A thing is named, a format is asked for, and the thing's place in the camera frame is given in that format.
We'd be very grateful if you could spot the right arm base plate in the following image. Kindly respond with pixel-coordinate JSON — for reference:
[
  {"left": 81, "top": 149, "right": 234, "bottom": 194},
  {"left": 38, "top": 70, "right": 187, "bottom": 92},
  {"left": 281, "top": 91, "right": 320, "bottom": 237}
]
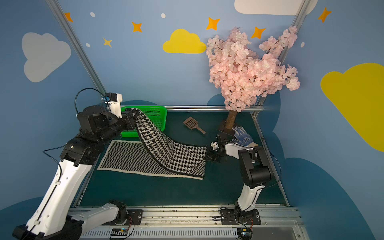
[{"left": 219, "top": 207, "right": 262, "bottom": 226}]

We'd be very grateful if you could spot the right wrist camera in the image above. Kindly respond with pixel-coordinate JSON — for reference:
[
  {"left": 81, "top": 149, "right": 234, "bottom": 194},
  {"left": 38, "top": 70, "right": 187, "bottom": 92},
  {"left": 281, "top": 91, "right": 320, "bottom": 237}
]
[{"left": 211, "top": 142, "right": 219, "bottom": 151}]

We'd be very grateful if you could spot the electronics board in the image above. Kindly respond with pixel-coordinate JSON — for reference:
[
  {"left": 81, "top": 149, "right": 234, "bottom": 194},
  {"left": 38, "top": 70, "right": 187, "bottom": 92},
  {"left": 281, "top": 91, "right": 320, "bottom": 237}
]
[
  {"left": 237, "top": 228, "right": 253, "bottom": 240},
  {"left": 109, "top": 228, "right": 129, "bottom": 240}
]

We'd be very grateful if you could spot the aluminium front rail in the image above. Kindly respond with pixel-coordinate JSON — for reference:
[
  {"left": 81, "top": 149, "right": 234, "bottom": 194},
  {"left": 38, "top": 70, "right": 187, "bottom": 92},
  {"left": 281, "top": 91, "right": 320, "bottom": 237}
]
[{"left": 81, "top": 204, "right": 310, "bottom": 240}]

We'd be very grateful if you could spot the blue white work glove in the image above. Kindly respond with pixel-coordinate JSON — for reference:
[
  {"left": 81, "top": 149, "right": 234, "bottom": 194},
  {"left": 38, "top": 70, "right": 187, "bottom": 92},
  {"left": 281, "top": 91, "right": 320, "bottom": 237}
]
[{"left": 232, "top": 126, "right": 258, "bottom": 148}]

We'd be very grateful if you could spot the pink artificial cherry blossom tree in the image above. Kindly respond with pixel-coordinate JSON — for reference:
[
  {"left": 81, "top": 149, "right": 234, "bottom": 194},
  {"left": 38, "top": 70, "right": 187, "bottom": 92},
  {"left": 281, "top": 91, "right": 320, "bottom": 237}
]
[{"left": 206, "top": 27, "right": 301, "bottom": 132}]

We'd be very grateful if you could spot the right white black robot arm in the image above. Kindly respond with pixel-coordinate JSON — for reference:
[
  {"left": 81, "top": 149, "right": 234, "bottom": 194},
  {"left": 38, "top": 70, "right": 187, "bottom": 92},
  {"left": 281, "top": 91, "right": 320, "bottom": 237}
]
[{"left": 207, "top": 142, "right": 275, "bottom": 226}]

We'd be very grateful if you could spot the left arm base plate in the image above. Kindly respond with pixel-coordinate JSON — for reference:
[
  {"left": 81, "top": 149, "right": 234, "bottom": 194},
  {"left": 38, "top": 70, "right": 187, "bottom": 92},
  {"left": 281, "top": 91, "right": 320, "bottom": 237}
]
[{"left": 120, "top": 209, "right": 144, "bottom": 226}]

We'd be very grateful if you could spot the aluminium frame post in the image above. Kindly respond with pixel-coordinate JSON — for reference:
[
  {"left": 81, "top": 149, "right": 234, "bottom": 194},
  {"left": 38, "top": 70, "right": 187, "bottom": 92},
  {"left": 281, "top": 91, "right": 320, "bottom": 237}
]
[
  {"left": 45, "top": 0, "right": 107, "bottom": 94},
  {"left": 251, "top": 0, "right": 312, "bottom": 118}
]

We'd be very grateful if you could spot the left electronics board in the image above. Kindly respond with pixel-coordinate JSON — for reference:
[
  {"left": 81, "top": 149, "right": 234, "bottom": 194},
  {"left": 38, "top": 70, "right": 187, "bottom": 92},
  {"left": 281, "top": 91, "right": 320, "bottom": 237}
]
[{"left": 109, "top": 228, "right": 129, "bottom": 240}]

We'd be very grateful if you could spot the left aluminium frame post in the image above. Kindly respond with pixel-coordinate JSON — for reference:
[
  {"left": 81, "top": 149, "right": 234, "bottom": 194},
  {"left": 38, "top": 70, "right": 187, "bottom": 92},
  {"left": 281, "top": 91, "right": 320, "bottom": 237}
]
[{"left": 45, "top": 0, "right": 107, "bottom": 94}]

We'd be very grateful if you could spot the right aluminium frame post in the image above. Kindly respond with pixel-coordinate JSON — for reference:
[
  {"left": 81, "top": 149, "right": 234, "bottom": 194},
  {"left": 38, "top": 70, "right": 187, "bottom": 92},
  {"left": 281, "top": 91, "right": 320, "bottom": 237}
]
[{"left": 251, "top": 0, "right": 312, "bottom": 118}]

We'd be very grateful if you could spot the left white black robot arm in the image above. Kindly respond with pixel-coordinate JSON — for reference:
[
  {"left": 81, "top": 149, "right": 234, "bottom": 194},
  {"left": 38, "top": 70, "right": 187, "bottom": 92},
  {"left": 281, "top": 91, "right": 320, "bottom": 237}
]
[{"left": 12, "top": 106, "right": 137, "bottom": 240}]

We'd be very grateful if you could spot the brown plastic litter scoop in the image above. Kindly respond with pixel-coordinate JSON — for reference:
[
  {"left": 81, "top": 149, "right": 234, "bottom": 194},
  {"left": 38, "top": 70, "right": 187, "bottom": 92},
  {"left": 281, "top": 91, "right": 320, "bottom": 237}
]
[{"left": 183, "top": 117, "right": 206, "bottom": 134}]

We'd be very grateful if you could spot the black white knitted scarf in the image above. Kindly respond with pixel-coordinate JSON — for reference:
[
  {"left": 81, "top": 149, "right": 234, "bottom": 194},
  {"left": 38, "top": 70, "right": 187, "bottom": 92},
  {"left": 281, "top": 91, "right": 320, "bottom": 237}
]
[{"left": 98, "top": 109, "right": 207, "bottom": 180}]

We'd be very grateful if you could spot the right electronics board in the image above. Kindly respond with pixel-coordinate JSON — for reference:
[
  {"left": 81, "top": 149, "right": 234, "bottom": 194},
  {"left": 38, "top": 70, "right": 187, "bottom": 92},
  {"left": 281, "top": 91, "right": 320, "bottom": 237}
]
[{"left": 237, "top": 228, "right": 253, "bottom": 240}]

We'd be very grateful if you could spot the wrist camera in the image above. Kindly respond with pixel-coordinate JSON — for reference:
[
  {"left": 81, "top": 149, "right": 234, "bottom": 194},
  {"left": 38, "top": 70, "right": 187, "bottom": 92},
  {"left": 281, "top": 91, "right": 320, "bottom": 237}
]
[
  {"left": 105, "top": 93, "right": 123, "bottom": 119},
  {"left": 211, "top": 142, "right": 219, "bottom": 151}
]

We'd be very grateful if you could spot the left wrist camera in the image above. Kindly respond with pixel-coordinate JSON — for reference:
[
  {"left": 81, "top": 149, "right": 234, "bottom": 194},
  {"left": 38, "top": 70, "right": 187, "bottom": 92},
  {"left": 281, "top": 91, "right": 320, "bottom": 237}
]
[{"left": 105, "top": 93, "right": 123, "bottom": 119}]

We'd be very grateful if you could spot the green plastic basket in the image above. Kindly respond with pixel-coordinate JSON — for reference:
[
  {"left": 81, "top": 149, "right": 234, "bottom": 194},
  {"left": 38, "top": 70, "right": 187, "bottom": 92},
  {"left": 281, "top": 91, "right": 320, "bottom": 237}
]
[{"left": 121, "top": 106, "right": 168, "bottom": 138}]

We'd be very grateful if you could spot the aluminium frame back bar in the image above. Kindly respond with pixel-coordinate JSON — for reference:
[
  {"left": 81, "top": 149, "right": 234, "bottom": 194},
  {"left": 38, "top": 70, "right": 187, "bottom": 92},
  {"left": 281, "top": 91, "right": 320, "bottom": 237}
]
[{"left": 121, "top": 104, "right": 265, "bottom": 113}]

